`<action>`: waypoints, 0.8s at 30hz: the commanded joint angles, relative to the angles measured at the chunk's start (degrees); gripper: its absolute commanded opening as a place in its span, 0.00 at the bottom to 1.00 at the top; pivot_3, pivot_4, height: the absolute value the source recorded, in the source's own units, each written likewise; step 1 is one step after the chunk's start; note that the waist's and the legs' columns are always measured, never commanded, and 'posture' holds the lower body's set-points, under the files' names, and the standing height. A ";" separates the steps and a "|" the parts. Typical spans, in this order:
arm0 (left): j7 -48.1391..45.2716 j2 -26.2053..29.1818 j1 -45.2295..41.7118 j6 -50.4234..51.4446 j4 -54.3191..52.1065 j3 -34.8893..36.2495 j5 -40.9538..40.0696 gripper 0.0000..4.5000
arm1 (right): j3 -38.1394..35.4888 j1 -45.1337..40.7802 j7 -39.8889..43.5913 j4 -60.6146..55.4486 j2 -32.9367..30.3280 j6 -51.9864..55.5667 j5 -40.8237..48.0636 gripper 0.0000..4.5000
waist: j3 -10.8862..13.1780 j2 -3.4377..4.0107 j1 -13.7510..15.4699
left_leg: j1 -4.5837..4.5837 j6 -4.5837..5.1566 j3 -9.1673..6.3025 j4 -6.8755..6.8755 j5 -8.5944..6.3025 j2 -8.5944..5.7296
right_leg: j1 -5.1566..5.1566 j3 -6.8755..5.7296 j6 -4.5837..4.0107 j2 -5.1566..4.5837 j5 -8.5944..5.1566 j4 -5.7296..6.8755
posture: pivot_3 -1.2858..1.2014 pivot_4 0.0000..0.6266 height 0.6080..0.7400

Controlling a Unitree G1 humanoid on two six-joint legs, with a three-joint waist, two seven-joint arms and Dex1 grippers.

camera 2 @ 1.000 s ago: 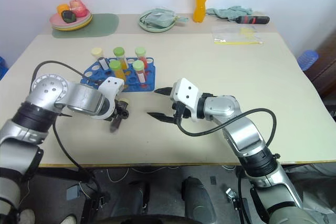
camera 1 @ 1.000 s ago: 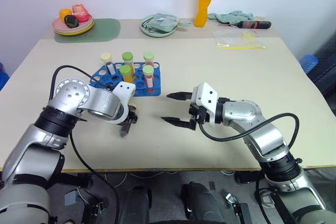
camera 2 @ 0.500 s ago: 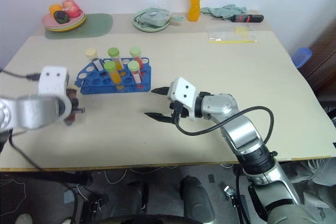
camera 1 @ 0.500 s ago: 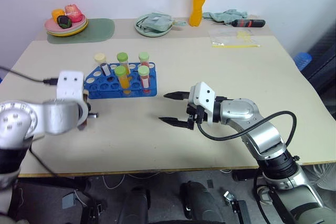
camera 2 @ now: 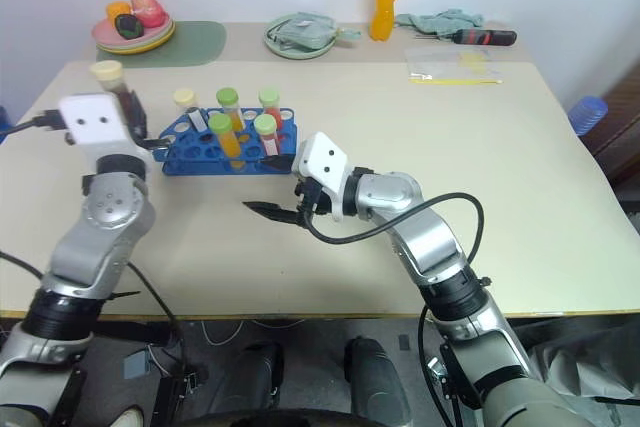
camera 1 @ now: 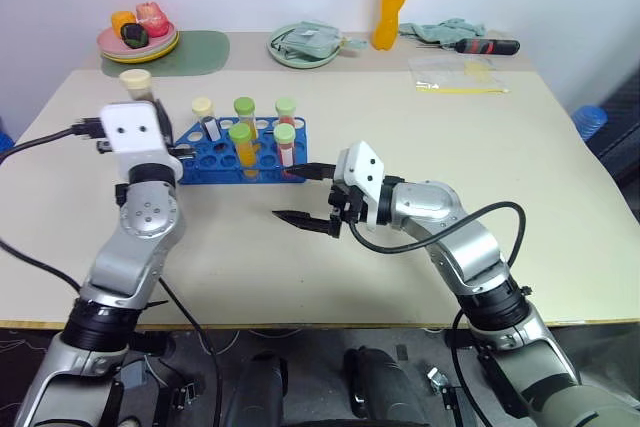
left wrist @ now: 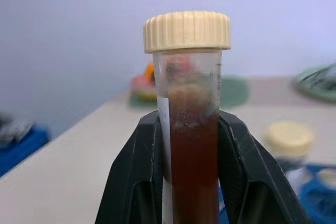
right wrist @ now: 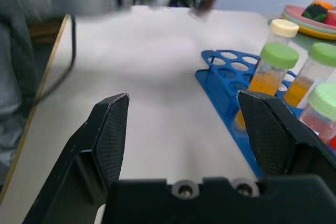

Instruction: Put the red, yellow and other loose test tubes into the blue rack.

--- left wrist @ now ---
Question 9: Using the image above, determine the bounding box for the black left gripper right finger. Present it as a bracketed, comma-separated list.
[217, 110, 311, 224]

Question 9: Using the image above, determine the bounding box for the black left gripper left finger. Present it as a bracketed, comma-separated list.
[94, 110, 164, 224]

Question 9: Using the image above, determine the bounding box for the blue tube rack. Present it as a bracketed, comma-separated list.
[219, 163, 336, 224]

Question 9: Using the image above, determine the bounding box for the green mat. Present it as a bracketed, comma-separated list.
[128, 76, 250, 108]

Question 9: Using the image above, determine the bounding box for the pink toy food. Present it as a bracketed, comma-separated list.
[131, 62, 159, 102]

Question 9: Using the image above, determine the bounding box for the green round plate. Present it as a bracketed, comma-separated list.
[294, 62, 336, 104]

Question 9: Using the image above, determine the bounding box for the blue box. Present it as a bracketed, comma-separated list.
[0, 125, 50, 178]

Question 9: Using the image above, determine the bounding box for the grey object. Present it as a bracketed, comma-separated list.
[0, 115, 35, 147]

